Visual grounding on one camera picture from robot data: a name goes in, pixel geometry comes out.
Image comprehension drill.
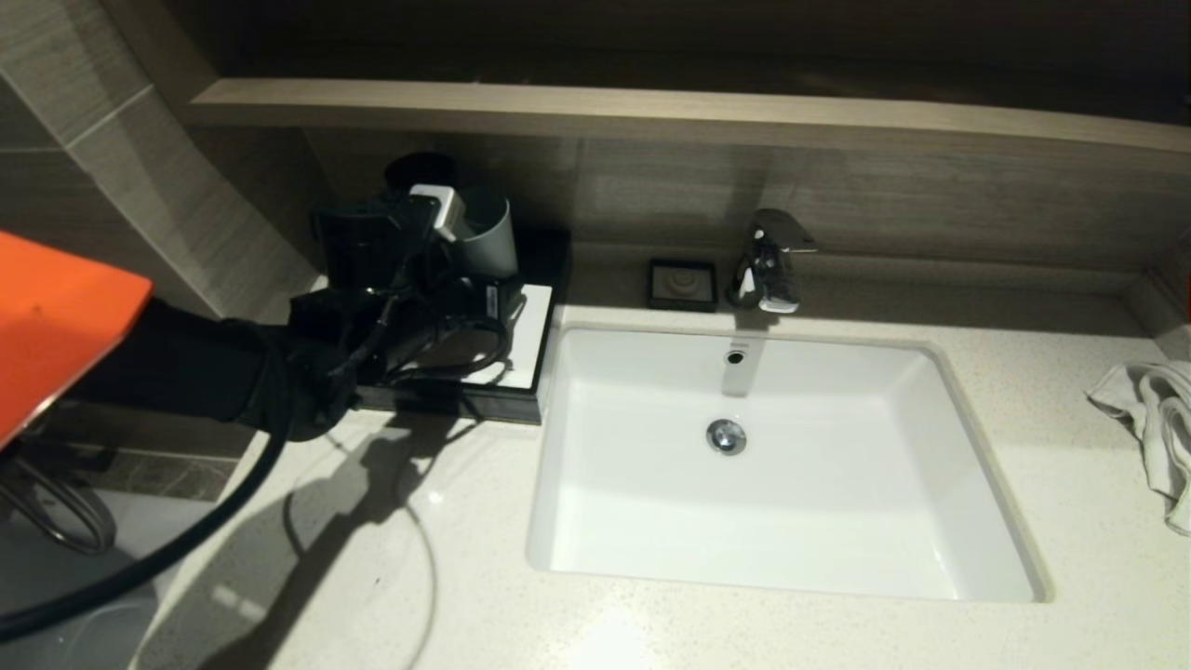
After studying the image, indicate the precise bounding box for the grey plastic cup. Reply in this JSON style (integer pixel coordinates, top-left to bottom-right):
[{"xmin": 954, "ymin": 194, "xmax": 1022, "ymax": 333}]
[{"xmin": 454, "ymin": 189, "xmax": 520, "ymax": 281}]

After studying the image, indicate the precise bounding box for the orange robot shoulder cover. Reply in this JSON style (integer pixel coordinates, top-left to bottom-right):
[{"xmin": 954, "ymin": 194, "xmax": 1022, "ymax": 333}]
[{"xmin": 0, "ymin": 230, "xmax": 154, "ymax": 449}]

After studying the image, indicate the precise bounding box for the black amenity box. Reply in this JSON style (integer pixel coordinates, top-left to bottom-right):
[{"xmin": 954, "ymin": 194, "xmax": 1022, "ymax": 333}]
[{"xmin": 354, "ymin": 228, "xmax": 574, "ymax": 426}]

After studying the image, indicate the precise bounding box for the white rectangular mat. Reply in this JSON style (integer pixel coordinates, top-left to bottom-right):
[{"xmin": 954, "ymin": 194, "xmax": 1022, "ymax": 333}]
[{"xmin": 456, "ymin": 284, "xmax": 555, "ymax": 391}]

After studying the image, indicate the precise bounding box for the black plastic cup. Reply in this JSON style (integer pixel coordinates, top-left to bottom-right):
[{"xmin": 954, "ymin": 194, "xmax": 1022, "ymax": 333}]
[{"xmin": 385, "ymin": 153, "xmax": 459, "ymax": 198}]

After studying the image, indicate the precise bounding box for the black square soap dish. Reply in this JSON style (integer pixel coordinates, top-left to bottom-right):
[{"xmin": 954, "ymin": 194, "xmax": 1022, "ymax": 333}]
[{"xmin": 648, "ymin": 260, "xmax": 718, "ymax": 314}]

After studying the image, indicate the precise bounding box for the chrome sink drain stopper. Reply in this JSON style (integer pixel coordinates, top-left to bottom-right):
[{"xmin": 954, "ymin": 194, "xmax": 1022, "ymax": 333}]
[{"xmin": 705, "ymin": 419, "xmax": 747, "ymax": 457}]

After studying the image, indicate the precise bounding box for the chrome faucet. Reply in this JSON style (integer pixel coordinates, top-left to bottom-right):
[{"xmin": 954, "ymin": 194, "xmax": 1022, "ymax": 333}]
[{"xmin": 728, "ymin": 210, "xmax": 818, "ymax": 315}]

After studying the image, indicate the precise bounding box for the white rectangular sink basin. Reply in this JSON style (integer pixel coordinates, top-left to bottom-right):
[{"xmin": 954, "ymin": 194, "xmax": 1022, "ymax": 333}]
[{"xmin": 527, "ymin": 323, "xmax": 1052, "ymax": 602}]

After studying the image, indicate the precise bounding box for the grey toilet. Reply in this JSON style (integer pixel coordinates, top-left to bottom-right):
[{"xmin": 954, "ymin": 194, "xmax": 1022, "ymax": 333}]
[{"xmin": 0, "ymin": 549, "xmax": 161, "ymax": 670}]

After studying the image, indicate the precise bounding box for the white crumpled towel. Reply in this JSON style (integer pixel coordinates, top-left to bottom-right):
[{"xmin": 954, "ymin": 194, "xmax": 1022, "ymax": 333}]
[{"xmin": 1084, "ymin": 361, "xmax": 1191, "ymax": 537}]

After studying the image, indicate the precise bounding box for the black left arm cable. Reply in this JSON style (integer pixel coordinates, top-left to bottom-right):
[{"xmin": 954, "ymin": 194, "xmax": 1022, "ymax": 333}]
[{"xmin": 383, "ymin": 315, "xmax": 514, "ymax": 384}]

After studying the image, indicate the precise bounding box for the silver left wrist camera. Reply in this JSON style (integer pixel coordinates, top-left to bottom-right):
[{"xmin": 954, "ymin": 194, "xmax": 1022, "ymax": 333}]
[{"xmin": 408, "ymin": 183, "xmax": 465, "ymax": 244}]

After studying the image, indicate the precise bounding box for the light wooden wall shelf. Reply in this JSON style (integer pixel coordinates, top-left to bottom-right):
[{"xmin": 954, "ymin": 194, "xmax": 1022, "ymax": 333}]
[{"xmin": 186, "ymin": 80, "xmax": 1191, "ymax": 161}]

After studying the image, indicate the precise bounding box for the black looped hose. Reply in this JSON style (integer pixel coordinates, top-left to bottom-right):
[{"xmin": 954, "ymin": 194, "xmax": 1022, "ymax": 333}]
[{"xmin": 0, "ymin": 447, "xmax": 118, "ymax": 557}]

